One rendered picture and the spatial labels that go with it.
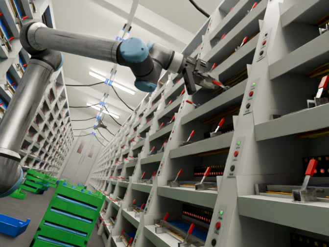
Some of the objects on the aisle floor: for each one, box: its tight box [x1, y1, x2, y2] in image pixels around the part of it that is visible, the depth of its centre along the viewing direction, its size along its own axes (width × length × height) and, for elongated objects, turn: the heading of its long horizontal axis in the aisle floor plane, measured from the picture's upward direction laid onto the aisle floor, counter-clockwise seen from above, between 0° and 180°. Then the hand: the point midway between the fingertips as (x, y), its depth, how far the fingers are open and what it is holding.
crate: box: [0, 214, 31, 237], centre depth 157 cm, size 30×20×8 cm
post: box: [204, 0, 326, 247], centre depth 80 cm, size 20×9×181 cm, turn 153°
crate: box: [29, 233, 82, 247], centre depth 153 cm, size 30×20×8 cm
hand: (217, 87), depth 112 cm, fingers open, 3 cm apart
